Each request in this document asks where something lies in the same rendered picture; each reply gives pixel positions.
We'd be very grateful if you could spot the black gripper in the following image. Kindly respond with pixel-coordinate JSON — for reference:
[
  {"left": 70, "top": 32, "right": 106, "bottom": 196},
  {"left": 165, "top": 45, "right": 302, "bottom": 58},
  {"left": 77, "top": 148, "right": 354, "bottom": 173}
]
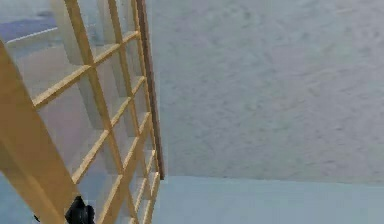
[{"left": 64, "top": 195, "right": 96, "bottom": 224}]

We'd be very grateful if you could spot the yellow wooden shelf unit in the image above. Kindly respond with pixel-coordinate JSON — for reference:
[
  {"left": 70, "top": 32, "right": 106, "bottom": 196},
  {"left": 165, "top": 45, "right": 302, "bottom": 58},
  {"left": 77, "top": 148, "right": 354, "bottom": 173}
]
[{"left": 0, "top": 0, "right": 166, "bottom": 224}]

